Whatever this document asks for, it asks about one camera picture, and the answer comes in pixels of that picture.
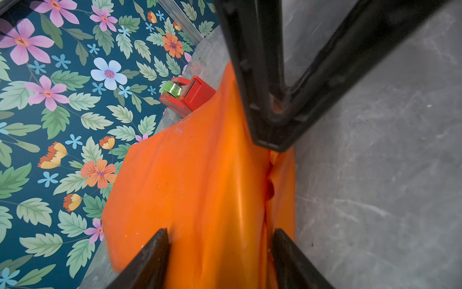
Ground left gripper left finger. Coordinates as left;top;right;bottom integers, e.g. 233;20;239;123
106;228;170;289

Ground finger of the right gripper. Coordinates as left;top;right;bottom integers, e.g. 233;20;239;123
214;0;444;152

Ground green tape roll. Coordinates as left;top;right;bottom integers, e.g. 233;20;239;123
163;81;184;99

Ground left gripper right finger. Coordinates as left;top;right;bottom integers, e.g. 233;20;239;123
271;228;334;289

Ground red tape dispenser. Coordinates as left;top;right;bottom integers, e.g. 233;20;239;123
160;76;216;118

